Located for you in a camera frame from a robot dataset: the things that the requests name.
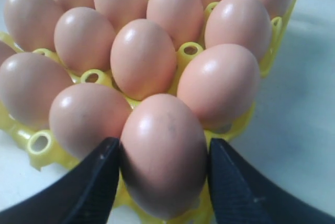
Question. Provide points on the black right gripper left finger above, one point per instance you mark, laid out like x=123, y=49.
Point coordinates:
x=84, y=195

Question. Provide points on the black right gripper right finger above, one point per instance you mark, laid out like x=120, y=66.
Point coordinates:
x=241, y=194

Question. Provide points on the yellow plastic egg tray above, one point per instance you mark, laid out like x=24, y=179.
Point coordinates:
x=43, y=149

